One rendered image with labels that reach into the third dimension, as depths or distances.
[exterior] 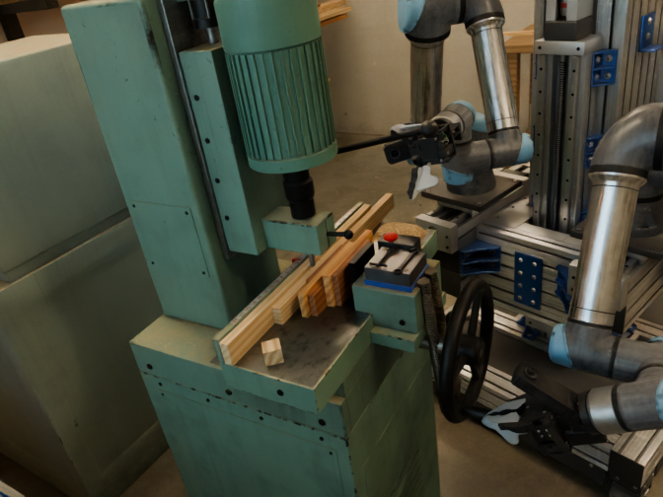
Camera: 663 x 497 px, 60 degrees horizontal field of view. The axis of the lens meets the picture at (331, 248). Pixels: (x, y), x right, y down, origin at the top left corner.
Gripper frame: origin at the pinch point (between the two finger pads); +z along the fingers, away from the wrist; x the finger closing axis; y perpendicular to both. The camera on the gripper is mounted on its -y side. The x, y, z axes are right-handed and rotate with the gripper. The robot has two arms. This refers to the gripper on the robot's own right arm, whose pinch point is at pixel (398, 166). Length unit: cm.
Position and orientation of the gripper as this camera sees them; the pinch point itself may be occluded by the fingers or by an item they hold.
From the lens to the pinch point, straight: 118.1
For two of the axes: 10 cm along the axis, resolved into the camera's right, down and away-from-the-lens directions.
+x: 3.1, 8.8, 3.6
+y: 8.2, -0.5, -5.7
